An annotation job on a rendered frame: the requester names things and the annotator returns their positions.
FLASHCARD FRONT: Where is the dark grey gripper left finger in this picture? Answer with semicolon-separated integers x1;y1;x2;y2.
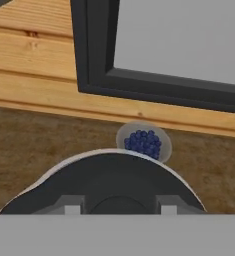
32;194;86;215

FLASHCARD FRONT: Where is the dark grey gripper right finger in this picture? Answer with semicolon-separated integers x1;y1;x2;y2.
155;194;206;215

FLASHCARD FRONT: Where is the black round blender lid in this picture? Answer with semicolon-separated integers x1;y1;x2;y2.
0;148;208;215

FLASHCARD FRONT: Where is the clear round bowl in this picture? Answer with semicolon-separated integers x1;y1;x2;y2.
115;121;173;164

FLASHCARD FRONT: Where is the pile of blueberries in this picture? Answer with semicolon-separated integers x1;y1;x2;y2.
123;129;163;161

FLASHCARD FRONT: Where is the dark framed window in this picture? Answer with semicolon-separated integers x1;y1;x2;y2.
69;0;235;115

